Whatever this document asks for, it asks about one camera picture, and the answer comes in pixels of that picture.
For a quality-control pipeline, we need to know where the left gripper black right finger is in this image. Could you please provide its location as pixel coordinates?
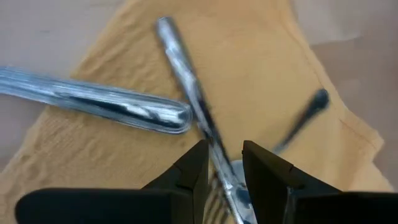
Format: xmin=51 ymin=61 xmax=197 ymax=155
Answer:
xmin=242 ymin=139 xmax=398 ymax=224

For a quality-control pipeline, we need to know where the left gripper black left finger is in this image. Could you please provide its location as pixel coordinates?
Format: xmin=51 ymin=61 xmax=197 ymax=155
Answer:
xmin=14 ymin=139 xmax=210 ymax=224

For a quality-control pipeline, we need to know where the silver spoon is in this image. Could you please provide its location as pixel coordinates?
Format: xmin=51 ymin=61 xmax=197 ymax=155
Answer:
xmin=203 ymin=88 xmax=331 ymax=224

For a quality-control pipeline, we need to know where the silver table knife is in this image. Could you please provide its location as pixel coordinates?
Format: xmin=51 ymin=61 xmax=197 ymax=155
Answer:
xmin=0 ymin=65 xmax=194 ymax=135
xmin=154 ymin=16 xmax=259 ymax=224

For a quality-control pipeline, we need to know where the orange cloth towel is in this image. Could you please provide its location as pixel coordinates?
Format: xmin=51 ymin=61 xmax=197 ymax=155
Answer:
xmin=0 ymin=0 xmax=394 ymax=224

